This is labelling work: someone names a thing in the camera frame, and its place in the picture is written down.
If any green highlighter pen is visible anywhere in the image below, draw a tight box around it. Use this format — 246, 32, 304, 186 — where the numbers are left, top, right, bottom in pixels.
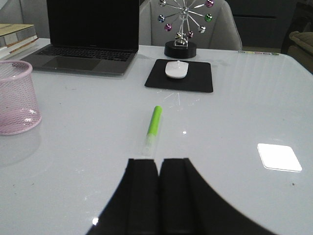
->
142, 106, 162, 156

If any pink mesh pen holder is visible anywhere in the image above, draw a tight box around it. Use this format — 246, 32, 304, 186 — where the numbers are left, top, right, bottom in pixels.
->
0, 60, 42, 136

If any white computer mouse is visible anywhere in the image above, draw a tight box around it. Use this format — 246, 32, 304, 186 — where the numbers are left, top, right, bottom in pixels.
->
165, 61, 189, 79

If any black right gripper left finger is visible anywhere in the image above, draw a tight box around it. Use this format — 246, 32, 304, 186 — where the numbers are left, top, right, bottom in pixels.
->
87, 159, 159, 235

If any ferris wheel desk toy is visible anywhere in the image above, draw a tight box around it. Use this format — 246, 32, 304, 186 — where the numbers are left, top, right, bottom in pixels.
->
157, 0, 214, 59

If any black mouse pad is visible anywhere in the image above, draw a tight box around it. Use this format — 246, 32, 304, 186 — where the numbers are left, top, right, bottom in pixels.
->
145, 59, 213, 93

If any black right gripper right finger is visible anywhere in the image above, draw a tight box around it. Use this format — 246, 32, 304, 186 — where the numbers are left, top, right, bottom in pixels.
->
160, 158, 271, 235

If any middle white book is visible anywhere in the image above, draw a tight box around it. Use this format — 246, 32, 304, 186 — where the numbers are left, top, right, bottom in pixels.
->
0, 36, 38, 58

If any olive cushion seat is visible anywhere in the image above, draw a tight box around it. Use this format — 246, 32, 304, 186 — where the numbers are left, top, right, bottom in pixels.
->
287, 31, 313, 73

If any right grey chair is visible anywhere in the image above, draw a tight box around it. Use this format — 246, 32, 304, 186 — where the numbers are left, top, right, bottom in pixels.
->
139, 0, 242, 50

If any grey laptop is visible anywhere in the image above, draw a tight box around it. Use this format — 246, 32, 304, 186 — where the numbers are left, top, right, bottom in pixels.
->
22, 0, 139, 75

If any top yellow book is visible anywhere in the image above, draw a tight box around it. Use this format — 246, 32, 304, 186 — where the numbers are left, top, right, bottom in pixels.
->
0, 23, 37, 47

